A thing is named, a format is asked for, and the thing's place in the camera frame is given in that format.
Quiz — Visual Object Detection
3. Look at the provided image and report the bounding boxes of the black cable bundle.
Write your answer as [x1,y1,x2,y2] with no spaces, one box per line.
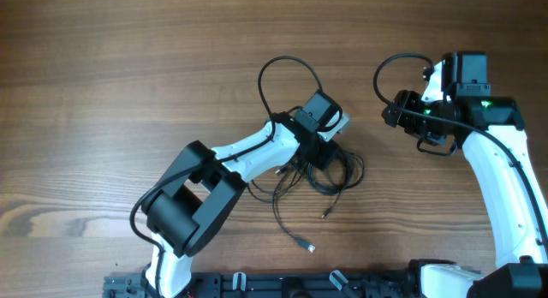
[246,146,366,253]

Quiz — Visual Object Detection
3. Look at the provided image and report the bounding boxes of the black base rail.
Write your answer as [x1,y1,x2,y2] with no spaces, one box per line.
[102,270,416,298]

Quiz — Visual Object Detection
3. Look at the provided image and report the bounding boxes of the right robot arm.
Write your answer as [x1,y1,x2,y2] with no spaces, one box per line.
[379,51,547,297]

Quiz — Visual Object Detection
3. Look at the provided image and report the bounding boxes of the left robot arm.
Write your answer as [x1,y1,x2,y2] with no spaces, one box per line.
[129,91,350,297]

